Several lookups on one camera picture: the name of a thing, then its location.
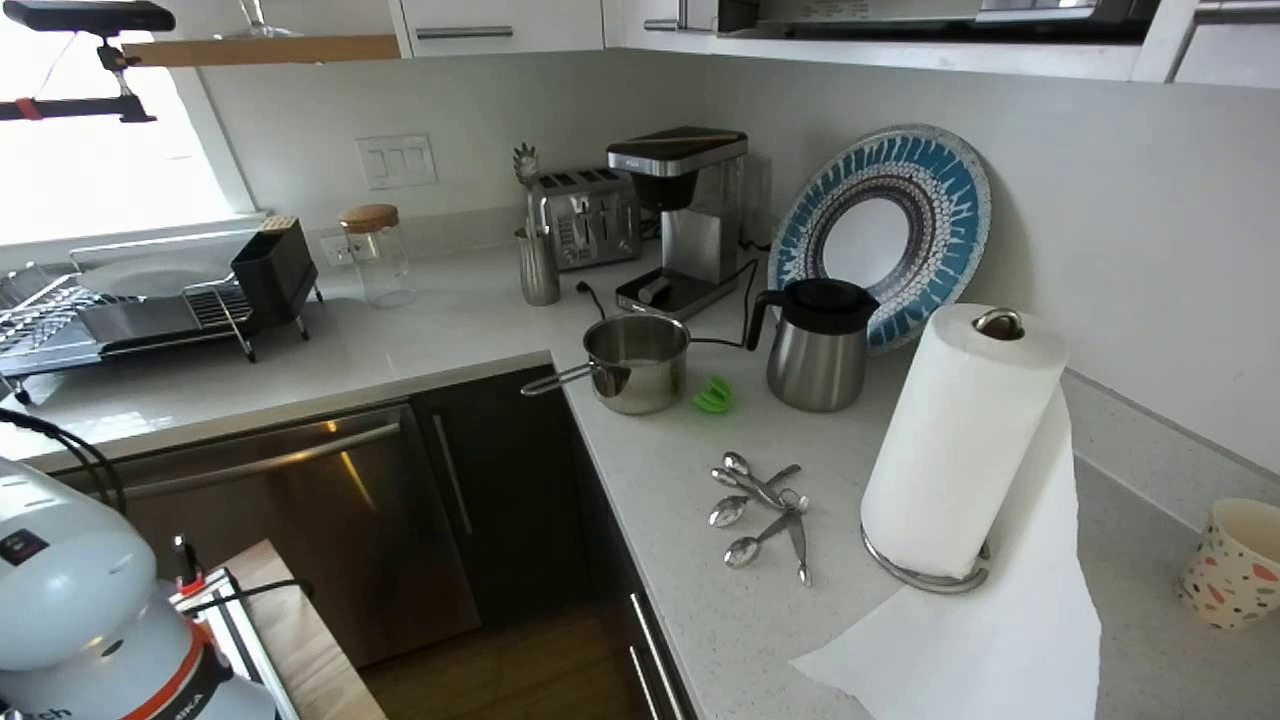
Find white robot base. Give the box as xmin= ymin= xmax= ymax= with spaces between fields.
xmin=0 ymin=459 xmax=278 ymax=720

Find stainless built-in microwave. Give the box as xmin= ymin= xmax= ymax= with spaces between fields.
xmin=714 ymin=0 xmax=1160 ymax=44

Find small steel saucepan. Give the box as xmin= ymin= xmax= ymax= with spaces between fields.
xmin=522 ymin=317 xmax=692 ymax=415

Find green small object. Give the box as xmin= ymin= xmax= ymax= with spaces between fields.
xmin=692 ymin=374 xmax=737 ymax=415

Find chrome toaster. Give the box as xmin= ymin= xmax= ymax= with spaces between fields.
xmin=528 ymin=167 xmax=641 ymax=270

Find steel utensil pitcher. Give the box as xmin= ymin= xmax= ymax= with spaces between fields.
xmin=517 ymin=203 xmax=560 ymax=304

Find black steel coffee maker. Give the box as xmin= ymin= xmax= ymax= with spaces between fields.
xmin=607 ymin=126 xmax=749 ymax=320

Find steel thermal carafe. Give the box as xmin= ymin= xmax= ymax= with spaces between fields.
xmin=749 ymin=279 xmax=879 ymax=412

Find dark lower kitchen cabinets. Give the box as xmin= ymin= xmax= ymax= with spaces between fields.
xmin=412 ymin=365 xmax=696 ymax=720

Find steel measuring spoons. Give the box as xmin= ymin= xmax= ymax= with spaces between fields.
xmin=706 ymin=452 xmax=812 ymax=582

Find glass jar wooden lid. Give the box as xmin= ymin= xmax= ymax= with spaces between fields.
xmin=339 ymin=203 xmax=402 ymax=304

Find blue white decorative plate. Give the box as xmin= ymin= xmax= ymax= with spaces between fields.
xmin=768 ymin=122 xmax=992 ymax=353

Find stainless dishwasher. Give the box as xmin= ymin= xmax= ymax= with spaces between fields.
xmin=117 ymin=405 xmax=478 ymax=669

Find white paper towel roll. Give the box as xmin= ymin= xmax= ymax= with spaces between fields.
xmin=797 ymin=304 xmax=1099 ymax=720

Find dish drying rack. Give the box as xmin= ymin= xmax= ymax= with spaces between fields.
xmin=0 ymin=221 xmax=316 ymax=382

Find white upper cabinet door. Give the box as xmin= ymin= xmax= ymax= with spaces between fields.
xmin=392 ymin=0 xmax=603 ymax=54

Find patterned paper cup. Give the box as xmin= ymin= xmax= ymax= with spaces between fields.
xmin=1178 ymin=494 xmax=1280 ymax=631

